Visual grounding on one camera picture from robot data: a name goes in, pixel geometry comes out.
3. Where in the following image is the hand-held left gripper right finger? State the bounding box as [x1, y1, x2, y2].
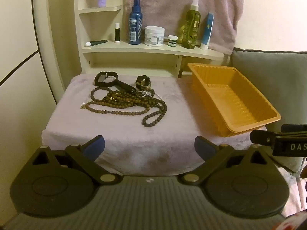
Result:
[178, 135, 270, 185]

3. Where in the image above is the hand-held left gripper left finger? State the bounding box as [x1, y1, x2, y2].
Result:
[31, 135, 122, 185]

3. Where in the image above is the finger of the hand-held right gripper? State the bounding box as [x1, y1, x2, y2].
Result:
[249, 129, 279, 147]
[281, 124, 307, 133]

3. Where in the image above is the yellow plastic tray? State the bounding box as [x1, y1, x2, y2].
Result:
[187, 63, 281, 137]

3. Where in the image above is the brown wooden bead necklace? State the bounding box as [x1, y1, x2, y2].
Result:
[82, 92, 159, 115]

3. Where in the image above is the dark bead necklace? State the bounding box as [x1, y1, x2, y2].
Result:
[90, 87, 168, 127]

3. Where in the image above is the black leather wrap band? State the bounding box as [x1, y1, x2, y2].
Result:
[94, 71, 137, 94]

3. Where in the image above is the grey cushion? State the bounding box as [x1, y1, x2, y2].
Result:
[230, 47, 307, 173]

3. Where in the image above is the red and white printed packet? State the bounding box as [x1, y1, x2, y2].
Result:
[269, 209, 307, 230]

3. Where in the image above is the dark green tube white cap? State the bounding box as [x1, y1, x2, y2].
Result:
[85, 40, 109, 47]

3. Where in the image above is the cream wooden shelf unit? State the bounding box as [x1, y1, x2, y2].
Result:
[32, 0, 224, 101]

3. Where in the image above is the blue and white tube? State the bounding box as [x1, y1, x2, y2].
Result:
[200, 13, 214, 50]

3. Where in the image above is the olive green spray bottle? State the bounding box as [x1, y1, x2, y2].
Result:
[182, 0, 201, 49]

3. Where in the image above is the white cream jar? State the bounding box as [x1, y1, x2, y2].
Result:
[144, 26, 165, 47]

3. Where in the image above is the blue spray bottle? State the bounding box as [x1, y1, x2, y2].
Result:
[129, 0, 143, 45]

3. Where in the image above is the pink hanging towel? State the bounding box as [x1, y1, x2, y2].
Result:
[125, 0, 245, 55]

